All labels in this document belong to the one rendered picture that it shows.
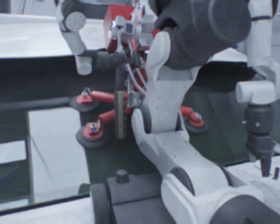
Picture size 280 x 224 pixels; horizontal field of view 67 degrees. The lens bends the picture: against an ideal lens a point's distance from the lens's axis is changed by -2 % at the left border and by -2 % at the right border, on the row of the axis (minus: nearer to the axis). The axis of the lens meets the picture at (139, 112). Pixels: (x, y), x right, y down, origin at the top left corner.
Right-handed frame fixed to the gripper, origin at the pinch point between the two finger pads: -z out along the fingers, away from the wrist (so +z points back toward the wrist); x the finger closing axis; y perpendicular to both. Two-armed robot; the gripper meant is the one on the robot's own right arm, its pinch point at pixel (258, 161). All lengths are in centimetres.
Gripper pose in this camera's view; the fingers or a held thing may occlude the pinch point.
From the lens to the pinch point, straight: 82.0
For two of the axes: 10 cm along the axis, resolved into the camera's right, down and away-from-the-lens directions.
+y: -9.9, 0.7, 1.5
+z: -1.0, -9.8, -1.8
